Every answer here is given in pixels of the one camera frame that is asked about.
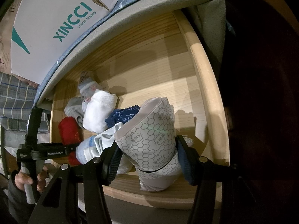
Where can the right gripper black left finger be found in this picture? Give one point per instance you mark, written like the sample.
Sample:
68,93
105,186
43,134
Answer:
99,172

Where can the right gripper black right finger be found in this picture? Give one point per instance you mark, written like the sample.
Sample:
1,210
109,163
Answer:
198,171

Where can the light blue underwear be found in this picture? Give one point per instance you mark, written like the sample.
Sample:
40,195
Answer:
94,146

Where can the red garment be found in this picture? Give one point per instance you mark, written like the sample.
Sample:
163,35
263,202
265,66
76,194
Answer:
70,135

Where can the grey hexagon pattern underwear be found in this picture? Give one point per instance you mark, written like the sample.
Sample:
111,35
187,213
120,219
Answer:
148,141

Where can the navy blue speckled underwear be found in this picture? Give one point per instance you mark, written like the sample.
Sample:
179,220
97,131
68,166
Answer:
121,115

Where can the white socks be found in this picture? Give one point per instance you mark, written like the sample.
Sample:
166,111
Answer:
101,105

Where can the grey ribbed socks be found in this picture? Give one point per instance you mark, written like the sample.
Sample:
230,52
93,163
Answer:
74,109

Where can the grey floral knit socks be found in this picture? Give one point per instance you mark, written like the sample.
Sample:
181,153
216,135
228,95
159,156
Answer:
88,85

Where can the wooden drawer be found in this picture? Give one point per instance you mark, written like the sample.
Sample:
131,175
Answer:
161,57

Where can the left hand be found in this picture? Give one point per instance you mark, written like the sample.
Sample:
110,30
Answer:
22,179

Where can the grey plaid cloth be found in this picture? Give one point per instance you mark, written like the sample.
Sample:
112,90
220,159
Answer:
17,99

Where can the white XINCCI shoe box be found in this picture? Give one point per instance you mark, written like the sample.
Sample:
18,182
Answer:
44,29

